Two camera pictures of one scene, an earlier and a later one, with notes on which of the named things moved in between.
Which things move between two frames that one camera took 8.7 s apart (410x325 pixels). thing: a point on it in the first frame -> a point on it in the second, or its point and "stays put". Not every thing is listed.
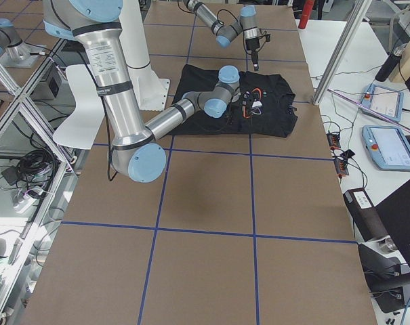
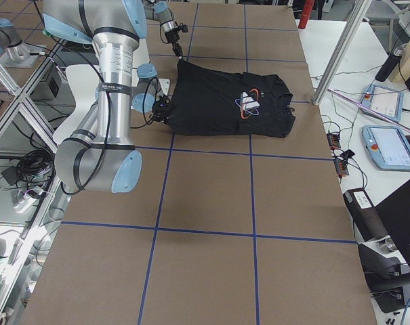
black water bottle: [391, 63] stays put
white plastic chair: [79, 127] stays put
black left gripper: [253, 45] -> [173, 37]
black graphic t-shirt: [265, 105] stays put
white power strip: [24, 204] stays put
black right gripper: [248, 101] -> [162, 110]
